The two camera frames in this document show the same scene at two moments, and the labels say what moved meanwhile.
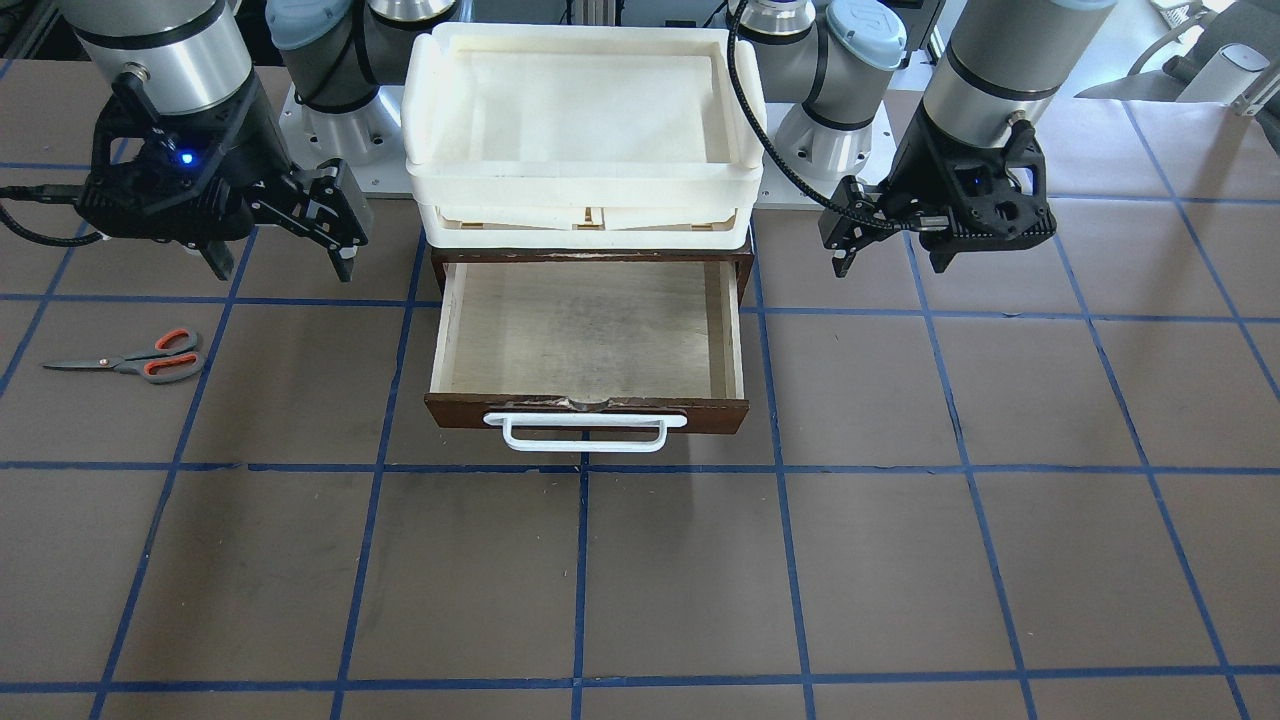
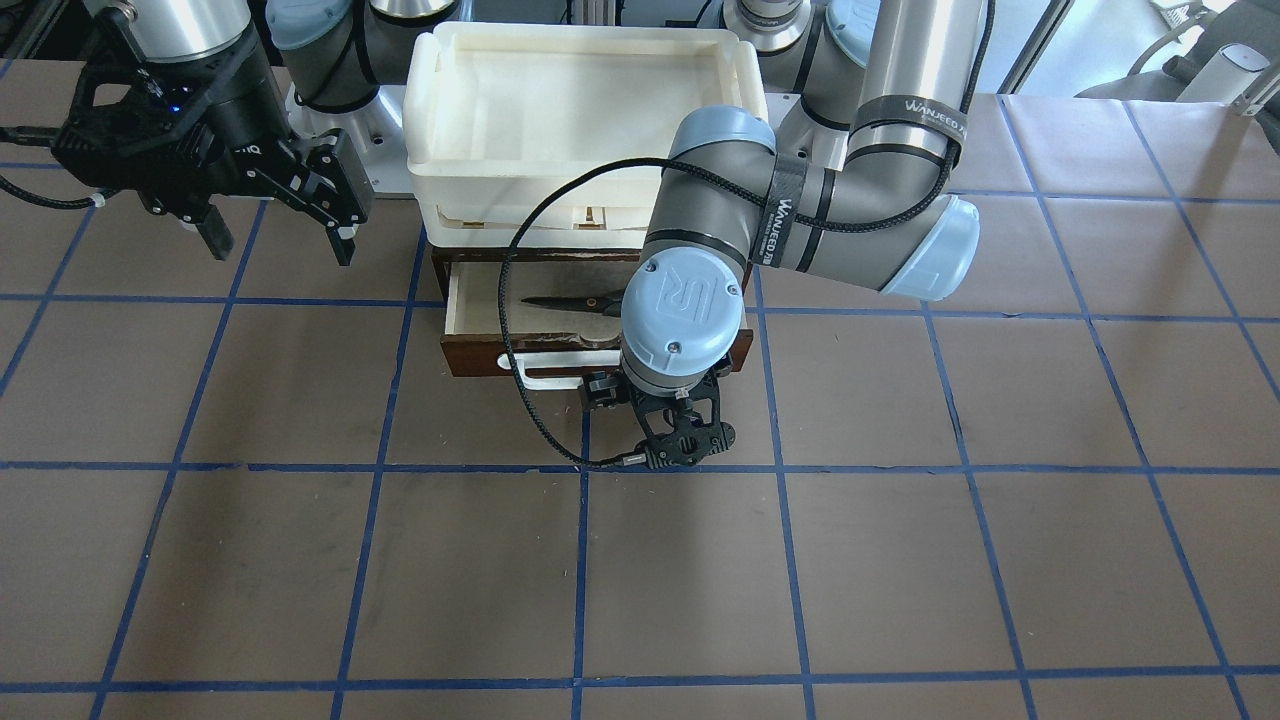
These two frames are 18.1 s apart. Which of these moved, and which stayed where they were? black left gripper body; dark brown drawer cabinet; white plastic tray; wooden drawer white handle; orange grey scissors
Moved: black left gripper body; orange grey scissors; wooden drawer white handle
Stayed: dark brown drawer cabinet; white plastic tray
